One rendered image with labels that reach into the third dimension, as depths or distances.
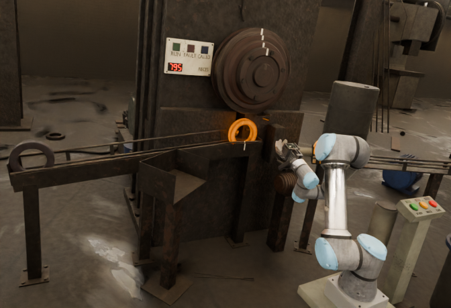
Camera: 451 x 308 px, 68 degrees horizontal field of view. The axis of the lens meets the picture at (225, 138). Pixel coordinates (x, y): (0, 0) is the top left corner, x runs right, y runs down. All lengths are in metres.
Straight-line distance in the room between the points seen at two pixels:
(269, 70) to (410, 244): 1.15
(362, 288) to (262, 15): 1.46
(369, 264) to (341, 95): 3.26
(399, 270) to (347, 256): 0.74
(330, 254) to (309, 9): 1.45
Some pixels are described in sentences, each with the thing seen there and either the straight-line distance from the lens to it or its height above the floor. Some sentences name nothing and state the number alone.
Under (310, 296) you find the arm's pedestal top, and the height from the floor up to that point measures 0.30.
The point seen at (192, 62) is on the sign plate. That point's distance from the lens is 1.87.
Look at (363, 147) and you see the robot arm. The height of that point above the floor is 0.93.
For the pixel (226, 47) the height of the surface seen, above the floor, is 1.23.
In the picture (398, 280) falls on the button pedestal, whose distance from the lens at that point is 2.14.
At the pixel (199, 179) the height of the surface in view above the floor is 0.61.
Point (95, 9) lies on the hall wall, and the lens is 7.74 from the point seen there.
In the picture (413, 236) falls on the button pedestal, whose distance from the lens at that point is 2.01.
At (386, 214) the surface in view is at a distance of 2.04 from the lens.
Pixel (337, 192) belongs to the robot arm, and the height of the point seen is 0.76.
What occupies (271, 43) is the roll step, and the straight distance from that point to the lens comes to 1.89.
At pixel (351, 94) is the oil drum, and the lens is 4.46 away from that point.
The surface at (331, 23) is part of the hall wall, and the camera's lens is 10.29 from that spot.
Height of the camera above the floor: 1.30
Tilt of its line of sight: 17 degrees down
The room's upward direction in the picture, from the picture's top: 8 degrees clockwise
